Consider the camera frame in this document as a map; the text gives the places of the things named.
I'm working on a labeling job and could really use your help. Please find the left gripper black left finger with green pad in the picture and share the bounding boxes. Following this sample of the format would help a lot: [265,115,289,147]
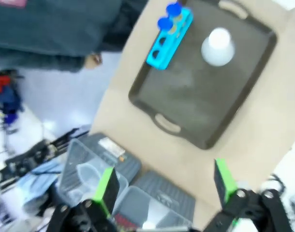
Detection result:
[46,166,121,232]

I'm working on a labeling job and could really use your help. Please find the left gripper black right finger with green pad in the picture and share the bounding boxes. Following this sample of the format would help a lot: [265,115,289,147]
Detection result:
[202,158,295,232]

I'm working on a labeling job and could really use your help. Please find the clear plastic beaker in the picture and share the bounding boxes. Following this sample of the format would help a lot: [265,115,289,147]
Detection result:
[75,163,103,193]

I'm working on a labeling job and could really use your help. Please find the grey basket with white label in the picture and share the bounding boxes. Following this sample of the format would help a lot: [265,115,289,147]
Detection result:
[57,132,142,206]

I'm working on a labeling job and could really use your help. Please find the grey perforated plastic basket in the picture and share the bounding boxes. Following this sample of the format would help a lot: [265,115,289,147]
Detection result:
[112,170,196,230]

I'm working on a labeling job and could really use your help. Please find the light blue cloth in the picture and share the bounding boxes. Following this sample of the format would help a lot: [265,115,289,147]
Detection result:
[18,160,64,210]

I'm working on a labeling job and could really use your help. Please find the dark grey plastic tray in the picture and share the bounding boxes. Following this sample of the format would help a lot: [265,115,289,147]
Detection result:
[128,0,278,150]

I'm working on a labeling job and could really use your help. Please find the white conical flask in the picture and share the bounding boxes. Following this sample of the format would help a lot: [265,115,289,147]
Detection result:
[200,27,235,67]

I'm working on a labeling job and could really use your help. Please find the blue test tube rack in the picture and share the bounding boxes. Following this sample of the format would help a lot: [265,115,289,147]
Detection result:
[146,6,194,71]

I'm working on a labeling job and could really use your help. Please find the blue capped test tube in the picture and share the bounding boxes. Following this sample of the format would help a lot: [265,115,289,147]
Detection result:
[165,2,183,22]
[157,17,174,34]

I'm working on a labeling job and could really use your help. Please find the person's torso in green sweater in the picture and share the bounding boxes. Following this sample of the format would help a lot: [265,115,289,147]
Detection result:
[0,0,148,58]

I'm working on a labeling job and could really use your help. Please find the black metal frame rails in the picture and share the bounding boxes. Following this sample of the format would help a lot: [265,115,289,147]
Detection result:
[0,127,90,187]

